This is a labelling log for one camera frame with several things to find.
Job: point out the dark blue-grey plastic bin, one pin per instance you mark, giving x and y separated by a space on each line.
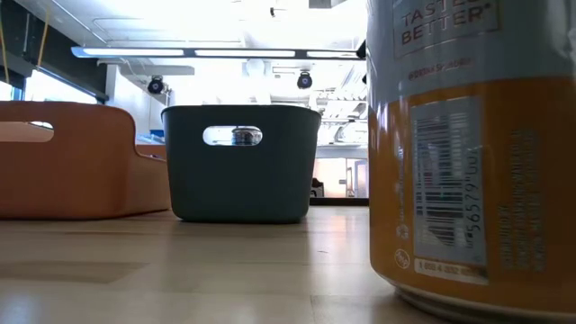
243 184

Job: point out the orange plastic bin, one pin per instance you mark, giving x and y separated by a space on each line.
90 180

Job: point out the orange Spindrift soda can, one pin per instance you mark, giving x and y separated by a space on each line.
517 180

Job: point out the ceiling vent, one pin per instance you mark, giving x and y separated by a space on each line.
324 3

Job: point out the long ceiling light fixture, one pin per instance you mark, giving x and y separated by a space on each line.
135 52

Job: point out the black round ceiling camera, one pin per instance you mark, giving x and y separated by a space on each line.
304 80
155 85

